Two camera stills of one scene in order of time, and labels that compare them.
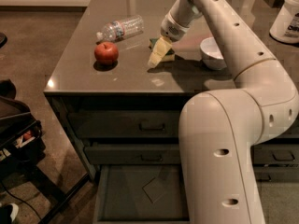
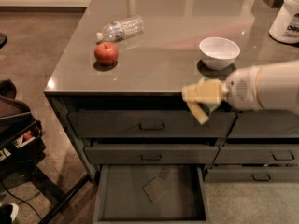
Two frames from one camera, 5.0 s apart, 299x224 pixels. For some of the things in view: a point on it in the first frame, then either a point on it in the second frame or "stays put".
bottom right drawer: x=277 y=174 stays put
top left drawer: x=127 y=123 stays put
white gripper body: x=172 y=29 → x=240 y=88
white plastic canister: x=286 y=25 stays put
